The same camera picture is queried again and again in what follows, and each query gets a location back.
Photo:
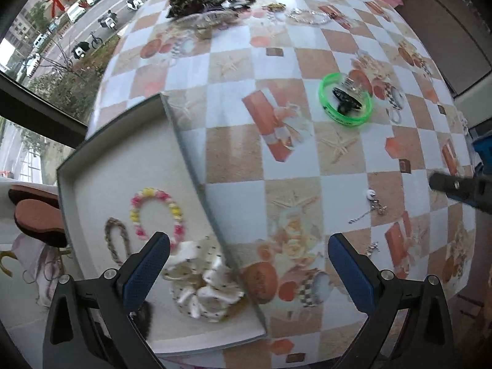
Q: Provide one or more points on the green black patterned scrunchie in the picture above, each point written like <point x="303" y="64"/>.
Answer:
<point x="184" y="2"/>

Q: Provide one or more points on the small dark hair clip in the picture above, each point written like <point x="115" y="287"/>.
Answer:
<point x="332" y="14"/>

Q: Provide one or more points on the dark window frame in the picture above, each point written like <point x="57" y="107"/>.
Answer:
<point x="38" y="111"/>

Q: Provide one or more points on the checkered printed tablecloth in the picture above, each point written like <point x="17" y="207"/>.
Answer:
<point x="238" y="153"/>

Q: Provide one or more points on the beige bow hair clip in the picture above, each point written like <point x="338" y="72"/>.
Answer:
<point x="207" y="23"/>

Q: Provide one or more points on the small silver earring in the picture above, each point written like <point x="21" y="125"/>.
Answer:
<point x="372" y="246"/>

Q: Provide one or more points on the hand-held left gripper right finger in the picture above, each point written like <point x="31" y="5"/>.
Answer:
<point x="351" y="276"/>

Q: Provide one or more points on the blue plastic stool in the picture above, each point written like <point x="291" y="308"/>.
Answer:
<point x="483" y="148"/>

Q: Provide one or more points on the green plastic bangle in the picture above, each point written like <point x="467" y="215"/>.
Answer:
<point x="322" y="96"/>

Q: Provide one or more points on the white pink cloth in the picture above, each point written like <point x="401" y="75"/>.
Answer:
<point x="38" y="273"/>

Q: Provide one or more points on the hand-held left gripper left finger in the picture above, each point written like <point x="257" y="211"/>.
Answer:
<point x="148" y="273"/>

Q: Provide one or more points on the light brown slipper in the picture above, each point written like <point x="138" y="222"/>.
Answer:
<point x="38" y="223"/>

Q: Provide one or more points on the silver pearl drop earring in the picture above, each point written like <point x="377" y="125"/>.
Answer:
<point x="371" y="195"/>

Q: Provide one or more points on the small clear silver clip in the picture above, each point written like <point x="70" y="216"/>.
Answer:
<point x="351" y="84"/>

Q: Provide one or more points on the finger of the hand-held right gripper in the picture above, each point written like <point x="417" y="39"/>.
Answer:
<point x="446" y="182"/>

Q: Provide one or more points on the white polka dot scrunchie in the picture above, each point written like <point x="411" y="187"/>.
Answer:
<point x="207" y="288"/>

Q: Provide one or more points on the yellow curved item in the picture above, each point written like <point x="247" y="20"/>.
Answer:
<point x="7" y="263"/>

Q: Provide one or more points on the small black hair clip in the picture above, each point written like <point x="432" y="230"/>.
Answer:
<point x="344" y="100"/>

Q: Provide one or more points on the dark brown slipper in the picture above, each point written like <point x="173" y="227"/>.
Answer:
<point x="32" y="192"/>

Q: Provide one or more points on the grey shallow box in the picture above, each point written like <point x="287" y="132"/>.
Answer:
<point x="115" y="169"/>

